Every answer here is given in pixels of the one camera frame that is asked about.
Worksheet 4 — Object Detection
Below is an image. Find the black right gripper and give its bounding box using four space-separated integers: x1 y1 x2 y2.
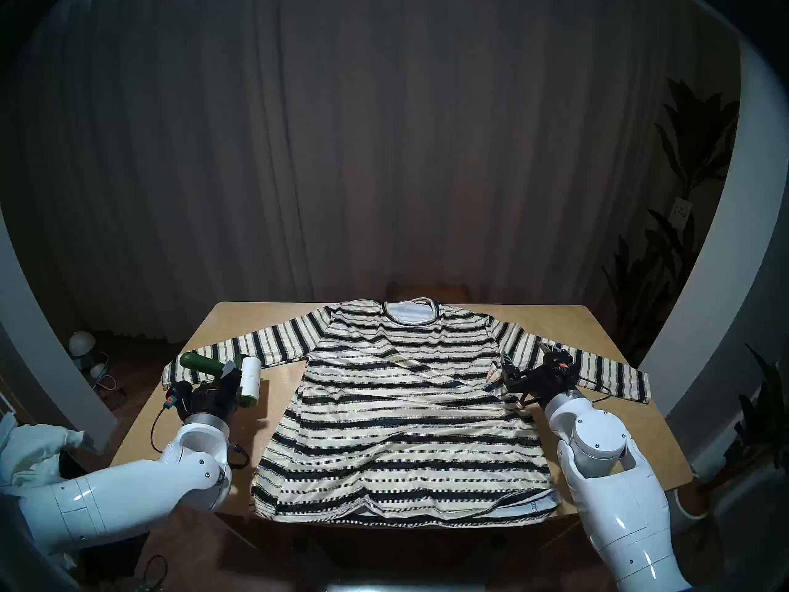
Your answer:
502 343 580 406

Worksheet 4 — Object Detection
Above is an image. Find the green handled white lint roller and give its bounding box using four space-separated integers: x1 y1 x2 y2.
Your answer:
179 352 263 409

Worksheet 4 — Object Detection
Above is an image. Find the black floor cable loop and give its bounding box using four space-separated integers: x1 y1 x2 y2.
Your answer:
139 554 170 592

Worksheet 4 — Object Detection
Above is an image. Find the tall dark leafy plant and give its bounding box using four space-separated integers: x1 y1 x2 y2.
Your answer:
601 76 740 363

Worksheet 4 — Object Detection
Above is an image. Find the small dark potted plant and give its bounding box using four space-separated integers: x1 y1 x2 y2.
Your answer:
697 343 789 493

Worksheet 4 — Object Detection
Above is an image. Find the white plant pot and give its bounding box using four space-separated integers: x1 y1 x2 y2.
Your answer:
675 474 709 520

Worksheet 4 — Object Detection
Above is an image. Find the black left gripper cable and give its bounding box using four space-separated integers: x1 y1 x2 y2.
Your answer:
151 406 250 471

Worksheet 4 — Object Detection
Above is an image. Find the white crumpled cloth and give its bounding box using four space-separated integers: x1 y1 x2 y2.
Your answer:
0 412 87 488

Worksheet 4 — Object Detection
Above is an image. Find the white curved pillar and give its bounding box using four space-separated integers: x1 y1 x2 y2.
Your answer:
0 208 118 450
638 36 789 419

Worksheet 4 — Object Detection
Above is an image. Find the grey pleated curtain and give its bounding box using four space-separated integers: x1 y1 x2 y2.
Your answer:
0 0 740 345

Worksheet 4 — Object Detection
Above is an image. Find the black cream striped long-sleeve top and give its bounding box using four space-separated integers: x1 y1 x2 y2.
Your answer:
161 296 653 528

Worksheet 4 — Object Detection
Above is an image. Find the white floor cable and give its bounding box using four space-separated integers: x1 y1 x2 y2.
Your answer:
91 350 127 409

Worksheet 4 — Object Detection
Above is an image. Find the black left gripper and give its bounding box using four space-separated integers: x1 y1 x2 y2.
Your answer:
165 361 242 424

